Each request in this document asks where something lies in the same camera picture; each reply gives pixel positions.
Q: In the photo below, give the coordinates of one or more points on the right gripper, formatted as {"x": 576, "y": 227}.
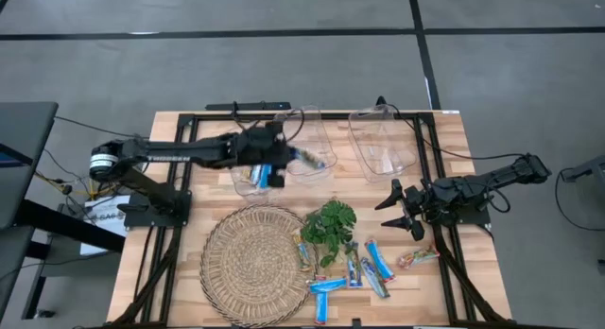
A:
{"x": 416, "y": 203}

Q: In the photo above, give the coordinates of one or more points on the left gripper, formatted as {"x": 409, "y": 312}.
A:
{"x": 257, "y": 147}

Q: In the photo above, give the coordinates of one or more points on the blue patterned granola bar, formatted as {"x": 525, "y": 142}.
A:
{"x": 312, "y": 161}

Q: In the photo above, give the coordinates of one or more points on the pale blue granola bar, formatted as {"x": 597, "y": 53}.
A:
{"x": 255, "y": 174}

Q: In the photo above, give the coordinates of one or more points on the multicoloured granola bar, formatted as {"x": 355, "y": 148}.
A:
{"x": 418, "y": 257}

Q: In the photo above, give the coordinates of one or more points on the dark and blue granola bar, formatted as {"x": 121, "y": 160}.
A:
{"x": 354, "y": 272}

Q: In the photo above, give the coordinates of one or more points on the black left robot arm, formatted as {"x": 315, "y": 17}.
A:
{"x": 165, "y": 151}

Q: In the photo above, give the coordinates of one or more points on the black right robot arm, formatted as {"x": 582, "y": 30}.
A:
{"x": 496, "y": 178}

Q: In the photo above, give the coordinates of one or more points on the green leafy plant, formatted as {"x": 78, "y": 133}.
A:
{"x": 328, "y": 225}

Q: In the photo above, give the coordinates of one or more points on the round woven placemat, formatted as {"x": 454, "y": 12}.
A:
{"x": 246, "y": 272}

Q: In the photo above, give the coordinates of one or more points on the white printed box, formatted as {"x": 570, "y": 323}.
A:
{"x": 101, "y": 237}

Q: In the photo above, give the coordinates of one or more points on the black desk beam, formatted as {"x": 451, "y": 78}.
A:
{"x": 71, "y": 227}

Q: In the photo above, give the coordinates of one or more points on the grey desk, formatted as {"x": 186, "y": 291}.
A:
{"x": 23, "y": 130}

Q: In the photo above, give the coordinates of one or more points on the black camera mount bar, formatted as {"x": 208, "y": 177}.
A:
{"x": 248, "y": 106}

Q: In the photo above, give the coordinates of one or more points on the black aluminium frame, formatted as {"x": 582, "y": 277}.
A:
{"x": 212, "y": 117}

